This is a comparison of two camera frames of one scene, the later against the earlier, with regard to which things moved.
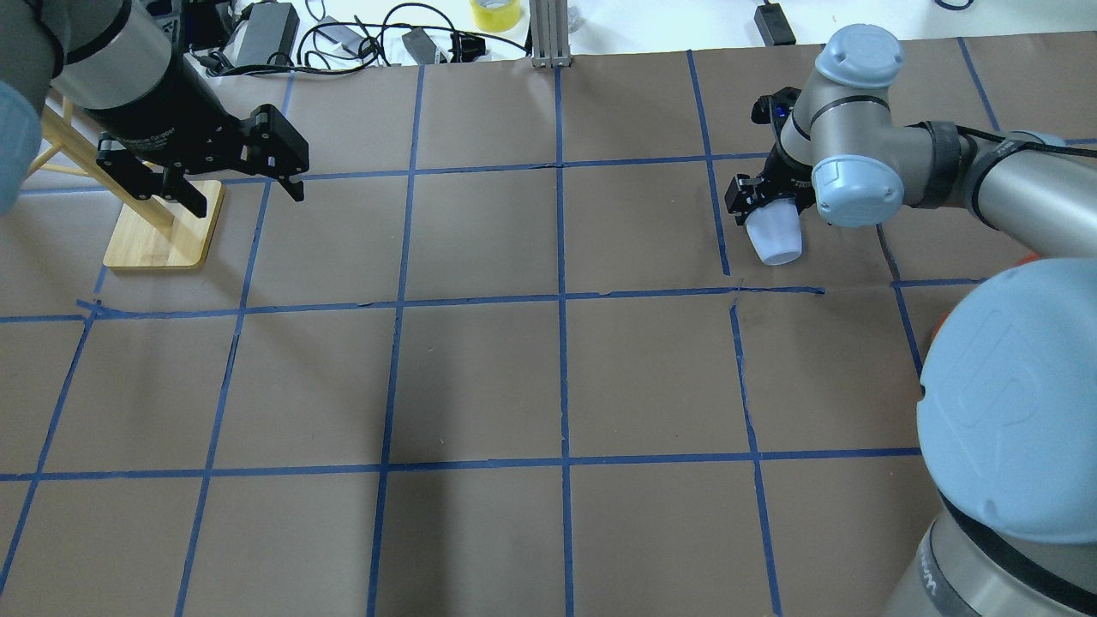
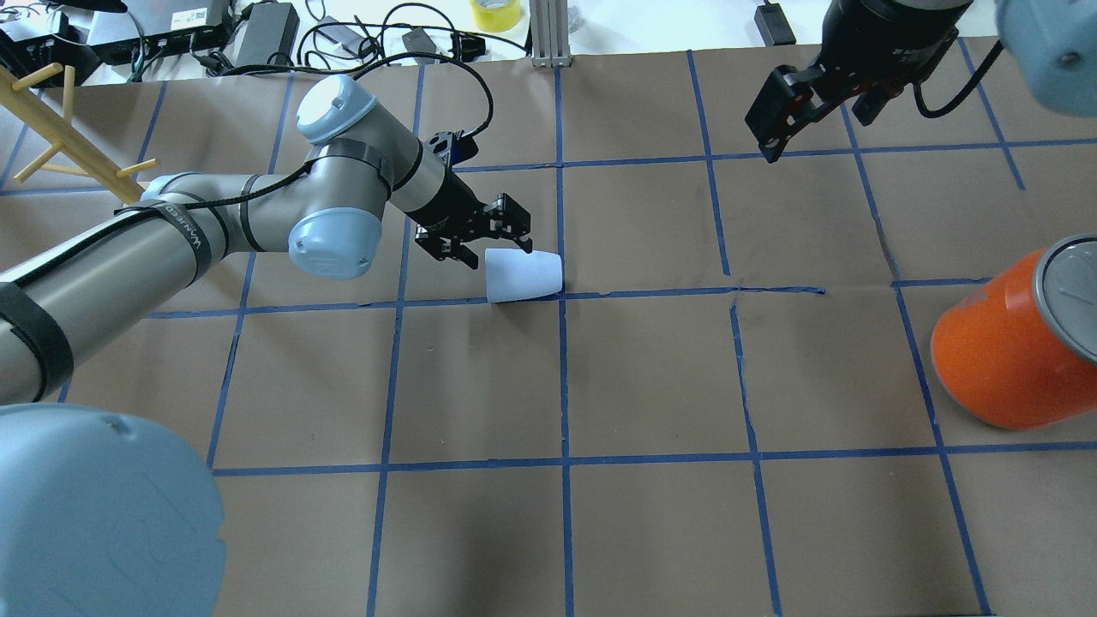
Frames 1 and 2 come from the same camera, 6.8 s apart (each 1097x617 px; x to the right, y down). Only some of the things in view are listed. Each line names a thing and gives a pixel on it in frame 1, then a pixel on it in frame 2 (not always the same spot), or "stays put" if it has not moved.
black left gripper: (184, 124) -> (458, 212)
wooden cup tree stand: (147, 233) -> (68, 140)
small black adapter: (420, 45) stays put
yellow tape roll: (496, 20) stays put
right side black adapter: (773, 26) stays put
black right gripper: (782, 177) -> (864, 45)
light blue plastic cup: (774, 228) -> (512, 274)
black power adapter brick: (266, 38) stays put
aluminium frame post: (549, 33) stays put
